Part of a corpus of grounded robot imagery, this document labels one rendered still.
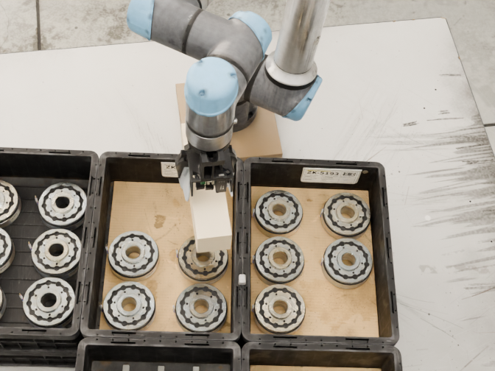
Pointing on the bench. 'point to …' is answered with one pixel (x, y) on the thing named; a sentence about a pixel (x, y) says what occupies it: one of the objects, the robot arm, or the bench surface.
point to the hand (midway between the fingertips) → (205, 182)
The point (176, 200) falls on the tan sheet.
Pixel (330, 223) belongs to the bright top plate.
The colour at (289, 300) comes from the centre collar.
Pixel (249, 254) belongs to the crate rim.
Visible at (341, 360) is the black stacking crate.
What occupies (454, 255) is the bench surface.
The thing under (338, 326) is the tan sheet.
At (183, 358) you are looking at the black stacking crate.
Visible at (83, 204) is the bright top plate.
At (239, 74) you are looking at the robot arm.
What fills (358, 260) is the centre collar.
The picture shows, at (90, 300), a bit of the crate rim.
